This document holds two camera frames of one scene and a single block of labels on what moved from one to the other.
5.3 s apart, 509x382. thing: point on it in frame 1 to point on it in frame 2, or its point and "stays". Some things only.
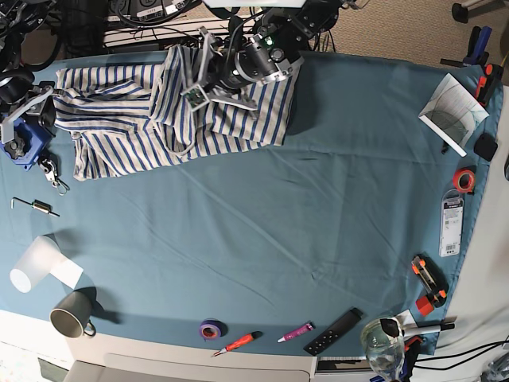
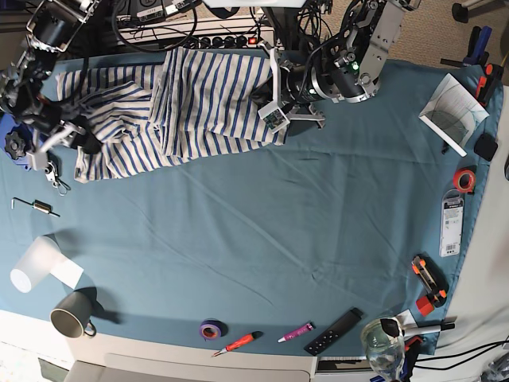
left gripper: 226,81 to 299,91
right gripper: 40,104 to 86,140
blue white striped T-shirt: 127,118 stays
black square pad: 485,146 stays
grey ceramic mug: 71,316 stays
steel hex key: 12,205 stays
